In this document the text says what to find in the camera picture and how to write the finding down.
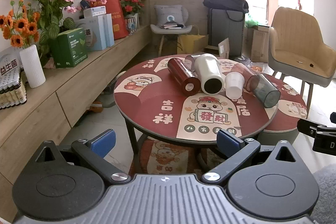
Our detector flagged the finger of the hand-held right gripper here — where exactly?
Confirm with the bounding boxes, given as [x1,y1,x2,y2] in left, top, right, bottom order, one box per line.
[297,118,319,139]

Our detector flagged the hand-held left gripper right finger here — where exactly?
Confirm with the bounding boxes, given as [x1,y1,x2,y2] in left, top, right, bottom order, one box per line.
[202,129,298,186]

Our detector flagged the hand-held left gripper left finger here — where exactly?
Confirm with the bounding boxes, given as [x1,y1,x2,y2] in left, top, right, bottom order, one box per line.
[35,129,131,186]

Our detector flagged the grey transparent cup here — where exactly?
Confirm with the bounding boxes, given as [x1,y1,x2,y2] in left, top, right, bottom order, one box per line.
[248,73,281,109]

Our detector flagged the small translucent white cup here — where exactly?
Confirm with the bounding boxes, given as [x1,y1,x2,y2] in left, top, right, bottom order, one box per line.
[225,72,246,100]

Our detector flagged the reddish transparent cup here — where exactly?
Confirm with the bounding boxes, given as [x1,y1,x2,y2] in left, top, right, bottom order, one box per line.
[230,63,261,91]

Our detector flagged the tall white cup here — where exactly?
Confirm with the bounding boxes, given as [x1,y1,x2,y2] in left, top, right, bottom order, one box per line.
[194,53,226,96]

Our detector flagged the dark red cylinder cup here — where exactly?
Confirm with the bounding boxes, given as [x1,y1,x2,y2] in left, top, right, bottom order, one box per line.
[167,57,201,97]

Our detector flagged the clear cup with red rim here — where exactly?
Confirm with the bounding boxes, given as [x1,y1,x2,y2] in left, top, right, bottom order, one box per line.
[185,54,201,73]

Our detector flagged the low round table red mat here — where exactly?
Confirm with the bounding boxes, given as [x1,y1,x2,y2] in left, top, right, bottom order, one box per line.
[217,58,308,145]

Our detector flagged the orange toy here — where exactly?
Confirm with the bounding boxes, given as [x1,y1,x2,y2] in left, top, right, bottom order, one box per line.
[87,100,105,115]

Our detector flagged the grey fluffy rug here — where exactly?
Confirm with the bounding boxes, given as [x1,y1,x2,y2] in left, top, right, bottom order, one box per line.
[312,163,336,224]

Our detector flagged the long wooden sideboard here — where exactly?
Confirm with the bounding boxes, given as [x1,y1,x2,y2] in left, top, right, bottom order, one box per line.
[0,24,152,222]

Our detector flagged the round table with red mat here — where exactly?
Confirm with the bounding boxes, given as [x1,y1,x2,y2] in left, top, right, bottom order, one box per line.
[113,54,279,177]

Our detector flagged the beige armchair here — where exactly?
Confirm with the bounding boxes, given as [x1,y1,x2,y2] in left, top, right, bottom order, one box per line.
[268,6,336,94]

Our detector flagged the flat cardboard piece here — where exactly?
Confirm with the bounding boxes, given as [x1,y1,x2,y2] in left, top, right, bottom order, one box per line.
[218,38,230,60]

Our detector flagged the cardboard box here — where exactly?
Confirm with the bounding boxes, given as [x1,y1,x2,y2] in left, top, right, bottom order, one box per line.
[246,25,271,63]

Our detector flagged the green product box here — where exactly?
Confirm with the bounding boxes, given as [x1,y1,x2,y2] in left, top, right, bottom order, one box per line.
[50,28,89,68]

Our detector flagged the white ribbed vase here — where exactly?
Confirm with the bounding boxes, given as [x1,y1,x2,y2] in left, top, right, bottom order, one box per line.
[19,45,46,89]

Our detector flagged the row of small brown bottles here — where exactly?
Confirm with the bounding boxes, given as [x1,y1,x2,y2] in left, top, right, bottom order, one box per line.
[0,67,28,111]

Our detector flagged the yellow paper bag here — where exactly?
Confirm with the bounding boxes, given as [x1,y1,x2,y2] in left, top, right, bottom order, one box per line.
[177,25,210,55]

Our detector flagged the grey suitcase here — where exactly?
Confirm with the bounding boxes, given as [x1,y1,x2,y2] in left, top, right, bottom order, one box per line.
[207,7,246,57]

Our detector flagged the light blue product boxes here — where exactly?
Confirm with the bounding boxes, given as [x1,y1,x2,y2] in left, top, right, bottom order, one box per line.
[75,14,115,51]

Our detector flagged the green plastic bag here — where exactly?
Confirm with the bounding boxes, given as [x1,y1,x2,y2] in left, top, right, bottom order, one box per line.
[245,18,266,29]

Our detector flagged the white fan-shaped sign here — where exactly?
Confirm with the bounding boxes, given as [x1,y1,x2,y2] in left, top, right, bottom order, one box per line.
[0,47,22,83]

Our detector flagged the grey shell chair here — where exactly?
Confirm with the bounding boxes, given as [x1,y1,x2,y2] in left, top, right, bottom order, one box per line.
[150,5,194,57]

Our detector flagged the green leafy artificial plant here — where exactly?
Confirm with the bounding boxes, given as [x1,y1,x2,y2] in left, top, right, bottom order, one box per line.
[38,0,76,65]

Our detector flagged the red gift bag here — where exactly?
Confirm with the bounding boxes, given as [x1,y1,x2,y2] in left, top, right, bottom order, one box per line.
[96,0,130,41]

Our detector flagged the white flat box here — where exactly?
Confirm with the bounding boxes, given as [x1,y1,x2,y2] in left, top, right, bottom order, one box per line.
[83,6,107,19]

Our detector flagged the black bag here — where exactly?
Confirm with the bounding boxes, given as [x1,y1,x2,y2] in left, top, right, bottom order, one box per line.
[203,0,249,22]

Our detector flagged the grey printed cushion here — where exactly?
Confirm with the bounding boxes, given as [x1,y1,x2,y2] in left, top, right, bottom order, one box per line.
[154,5,184,28]

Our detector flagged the red artificial roses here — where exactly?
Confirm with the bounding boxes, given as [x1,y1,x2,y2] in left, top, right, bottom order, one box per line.
[119,0,145,17]

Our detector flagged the orange artificial sunflowers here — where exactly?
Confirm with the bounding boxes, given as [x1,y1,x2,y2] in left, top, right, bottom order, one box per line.
[0,0,41,49]

